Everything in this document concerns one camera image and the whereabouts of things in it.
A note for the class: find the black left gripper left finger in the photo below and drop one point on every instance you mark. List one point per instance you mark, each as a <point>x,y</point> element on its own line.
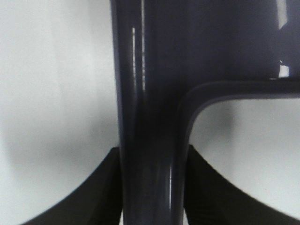
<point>97,201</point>

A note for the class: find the purple plastic dustpan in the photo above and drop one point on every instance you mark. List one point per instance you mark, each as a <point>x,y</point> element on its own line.
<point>173,58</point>

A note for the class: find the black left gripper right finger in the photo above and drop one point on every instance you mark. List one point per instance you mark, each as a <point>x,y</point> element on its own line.
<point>212,200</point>

